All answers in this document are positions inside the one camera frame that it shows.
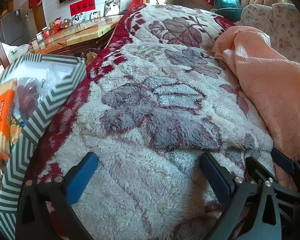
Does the red and white plush toy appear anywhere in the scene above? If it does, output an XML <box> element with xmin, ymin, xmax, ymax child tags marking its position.
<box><xmin>50</xmin><ymin>17</ymin><xmax>63</xmax><ymax>33</ymax></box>

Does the glass-topped wooden cabinet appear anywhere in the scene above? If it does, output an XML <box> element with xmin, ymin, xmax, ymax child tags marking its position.
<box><xmin>27</xmin><ymin>14</ymin><xmax>125</xmax><ymax>63</ymax></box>

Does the large framed photo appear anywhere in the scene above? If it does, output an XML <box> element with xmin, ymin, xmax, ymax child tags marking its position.
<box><xmin>104</xmin><ymin>0</ymin><xmax>121</xmax><ymax>17</ymax></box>

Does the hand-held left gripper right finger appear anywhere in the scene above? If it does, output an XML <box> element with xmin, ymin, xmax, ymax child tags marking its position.
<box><xmin>200</xmin><ymin>152</ymin><xmax>283</xmax><ymax>240</ymax></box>

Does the white plastic bag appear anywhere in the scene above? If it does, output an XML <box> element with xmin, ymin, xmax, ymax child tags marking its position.
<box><xmin>1</xmin><ymin>44</ymin><xmax>30</xmax><ymax>63</ymax></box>

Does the red wall banner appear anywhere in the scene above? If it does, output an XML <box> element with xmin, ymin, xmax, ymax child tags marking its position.
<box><xmin>69</xmin><ymin>0</ymin><xmax>95</xmax><ymax>16</ymax></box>

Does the peach quilt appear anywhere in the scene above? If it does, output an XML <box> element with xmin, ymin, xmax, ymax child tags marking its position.
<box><xmin>211</xmin><ymin>26</ymin><xmax>300</xmax><ymax>188</ymax></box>

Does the medium framed photo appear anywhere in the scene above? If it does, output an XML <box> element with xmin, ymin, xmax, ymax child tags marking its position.
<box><xmin>72</xmin><ymin>12</ymin><xmax>86</xmax><ymax>26</ymax></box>

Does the clear bag of red dates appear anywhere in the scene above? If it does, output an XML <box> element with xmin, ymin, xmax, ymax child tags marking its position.
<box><xmin>11</xmin><ymin>76</ymin><xmax>55</xmax><ymax>120</ymax></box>

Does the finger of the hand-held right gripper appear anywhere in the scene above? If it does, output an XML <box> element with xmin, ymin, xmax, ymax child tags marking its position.
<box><xmin>270</xmin><ymin>149</ymin><xmax>300</xmax><ymax>200</ymax></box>
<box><xmin>245</xmin><ymin>156</ymin><xmax>277</xmax><ymax>184</ymax></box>

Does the floral fleece blanket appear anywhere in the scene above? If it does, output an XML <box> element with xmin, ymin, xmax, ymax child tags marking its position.
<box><xmin>31</xmin><ymin>0</ymin><xmax>275</xmax><ymax>240</ymax></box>

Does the floral fabric sofa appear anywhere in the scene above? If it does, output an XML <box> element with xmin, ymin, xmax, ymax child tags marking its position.
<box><xmin>176</xmin><ymin>0</ymin><xmax>300</xmax><ymax>68</ymax></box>

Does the striped cardboard box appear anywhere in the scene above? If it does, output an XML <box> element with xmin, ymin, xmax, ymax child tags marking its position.
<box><xmin>0</xmin><ymin>53</ymin><xmax>87</xmax><ymax>240</ymax></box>

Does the orange cracker packet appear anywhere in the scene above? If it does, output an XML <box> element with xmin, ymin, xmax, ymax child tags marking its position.
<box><xmin>0</xmin><ymin>79</ymin><xmax>18</xmax><ymax>168</ymax></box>

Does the grey refrigerator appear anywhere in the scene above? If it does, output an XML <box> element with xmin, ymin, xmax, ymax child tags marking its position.
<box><xmin>0</xmin><ymin>9</ymin><xmax>30</xmax><ymax>47</ymax></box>

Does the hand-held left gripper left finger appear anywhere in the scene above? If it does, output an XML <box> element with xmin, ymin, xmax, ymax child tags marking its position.
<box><xmin>16</xmin><ymin>152</ymin><xmax>99</xmax><ymax>240</ymax></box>

